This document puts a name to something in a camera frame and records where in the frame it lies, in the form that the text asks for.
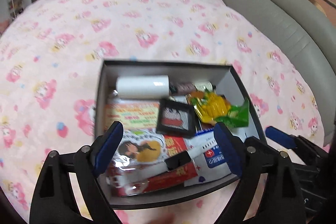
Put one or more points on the yellow red printed card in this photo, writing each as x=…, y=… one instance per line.
x=131, y=113

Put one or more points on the small black picture frame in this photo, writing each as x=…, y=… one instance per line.
x=173, y=119

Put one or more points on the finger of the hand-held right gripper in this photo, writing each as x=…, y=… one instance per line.
x=279, y=137

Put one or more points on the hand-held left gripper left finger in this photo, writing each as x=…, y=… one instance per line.
x=109, y=150

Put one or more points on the white paper roll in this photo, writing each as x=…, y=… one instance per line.
x=143, y=86

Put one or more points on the red printed packet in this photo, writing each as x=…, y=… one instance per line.
x=173, y=179

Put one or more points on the grey sofa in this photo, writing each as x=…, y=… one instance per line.
x=275, y=16

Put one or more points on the small pinkish tube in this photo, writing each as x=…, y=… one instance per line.
x=183, y=88

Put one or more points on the white blue wet wipes pack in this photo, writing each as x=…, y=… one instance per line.
x=200, y=145

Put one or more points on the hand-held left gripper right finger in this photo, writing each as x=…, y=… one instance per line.
x=228, y=153

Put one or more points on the pink printed blanket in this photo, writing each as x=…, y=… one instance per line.
x=157, y=29

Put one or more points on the green yellow snack wrapper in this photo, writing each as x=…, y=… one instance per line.
x=212, y=108

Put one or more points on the dark grey storage box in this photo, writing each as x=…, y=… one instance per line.
x=162, y=69

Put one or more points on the girl figure card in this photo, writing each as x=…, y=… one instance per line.
x=141, y=148

